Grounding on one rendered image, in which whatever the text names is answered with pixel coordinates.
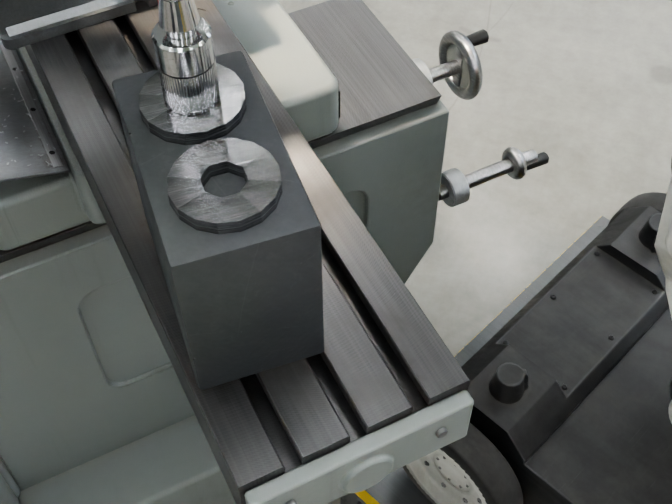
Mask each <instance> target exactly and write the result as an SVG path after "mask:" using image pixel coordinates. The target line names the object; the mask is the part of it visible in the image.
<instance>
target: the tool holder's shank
mask: <svg viewBox="0 0 672 504"><path fill-rule="evenodd" d="M158 11H159V25H160V27H161V28H162V29H163V30H165V31H166V33H167V35H168V36H170V37H171V38H174V39H185V38H188V37H190V36H191V35H193V34H194V32H195V30H196V26H197V25H198V23H199V21H200V17H199V14H198V11H197V8H196V5H195V2H194V0H158Z"/></svg>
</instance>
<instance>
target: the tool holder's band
mask: <svg viewBox="0 0 672 504"><path fill-rule="evenodd" d="M199 17H200V16H199ZM151 38H152V43H153V47H154V49H155V50H156V52H157V53H158V54H160V55H161V56H163V57H166V58H169V59H173V60H186V59H191V58H194V57H197V56H199V55H201V54H202V53H204V52H205V51H206V50H207V49H208V48H209V47H210V45H211V43H212V31H211V26H210V24H209V23H208V21H206V20H205V19H204V18H202V17H200V21H199V23H198V25H197V26H196V30H195V32H194V34H193V35H191V36H190V37H188V38H185V39H174V38H171V37H170V36H168V35H167V33H166V31H165V30H163V29H162V28H161V27H160V25H159V22H158V23H156V25H155V26H154V27H153V29H152V32H151Z"/></svg>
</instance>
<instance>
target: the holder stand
mask: <svg viewBox="0 0 672 504"><path fill-rule="evenodd" d="M215 60H216V67H217V74H218V82H219V89H220V98H219V101H218V102H217V104H216V105H215V106H214V107H213V108H212V109H210V110H208V111H207V112H204V113H202V114H198V115H181V114H178V113H175V112H173V111H171V110H170V109H169V108H168V107H167V106H166V104H165V102H164V97H163V92H162V87H161V82H160V77H159V72H158V70H154V71H150V72H146V73H141V74H137V75H133V76H129V77H124V78H120V79H116V80H114V81H113V82H112V88H113V91H114V95H115V99H116V103H117V107H118V111H119V115H120V119H121V123H122V126H123V130H124V134H125V138H126V142H127V146H128V150H129V154H130V158H131V161H132V165H133V169H134V173H135V177H136V181H137V185H138V189H139V193H140V196H141V200H142V204H143V208H144V212H145V216H146V219H147V222H148V226H149V229H150V232H151V235H152V239H153V242H154V245H155V248H156V252H157V255H158V258H159V262H160V265H161V268H162V271H163V275H164V278H165V281H166V284H167V288H168V291H169V294H170V297H171V301H172V304H173V307H174V310H175V314H176V317H177V320H178V323H179V327H180V330H181V333H182V336H183V340H184V343H185V346H186V349H187V353H188V356H189V359H190V362H191V366H192V369H193V372H194V375H195V379H196V382H197V385H198V387H199V388H200V389H201V390H204V389H208V388H211V387H214V386H217V385H220V384H224V383H227V382H230V381H233V380H237V379H240V378H243V377H246V376H249V375H253V374H256V373H259V372H262V371H266V370H269V369H272V368H275V367H279V366H282V365H285V364H288V363H291V362H295V361H298V360H301V359H304V358H308V357H311V356H314V355H317V354H320V353H322V352H324V319H323V283H322V248H321V224H320V222H319V219H318V217H317V215H316V213H315V211H314V208H313V206H312V204H311V202H310V200H309V197H308V195H307V193H306V191H305V189H304V186H303V184H302V182H301V180H300V178H299V175H298V173H297V171H296V169H295V167H294V164H293V162H292V160H291V158H290V156H289V153H288V151H287V149H286V147H285V145H284V142H283V140H282V138H281V136H280V133H279V131H278V129H277V127H276V125H275V122H274V120H273V118H272V116H271V114H270V111H269V109H268V107H267V105H266V103H265V100H264V98H263V96H262V94H261V92H260V89H259V87H258V85H257V83H256V81H255V78H254V76H253V74H252V72H251V70H250V67H249V65H248V63H247V61H246V59H245V56H244V54H243V53H242V52H241V51H235V52H230V53H226V54H222V55H218V56H215Z"/></svg>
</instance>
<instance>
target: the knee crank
mask: <svg viewBox="0 0 672 504"><path fill-rule="evenodd" d="M548 162H549V156H548V154H547V153H545V152H541V153H539V154H537V153H536V151H535V150H534V149H530V150H527V151H525V152H521V151H520V150H519V149H517V148H515V147H508V148H506V149H505V150H504V151H503V154H502V161H499V162H497V163H494V164H492V165H489V166H487V167H484V168H482V169H479V170H477V171H474V172H472V173H469V174H466V175H464V174H463V173H462V172H461V171H460V170H459V169H457V168H452V169H449V170H447V171H444V172H442V176H441V184H440V192H439V201H440V200H443V201H444V203H445V204H446V205H448V206H449V207H455V206H457V205H460V204H462V203H465V202H467V201H468V200H469V197H470V188H473V187H475V186H478V185H480V184H483V183H485V182H488V181H490V180H493V179H495V178H498V177H500V176H503V175H505V174H507V175H508V176H509V177H511V178H512V179H514V180H519V179H522V178H523V177H524V176H525V175H526V171H528V170H531V169H534V168H536V167H539V166H542V165H545V164H547V163H548Z"/></svg>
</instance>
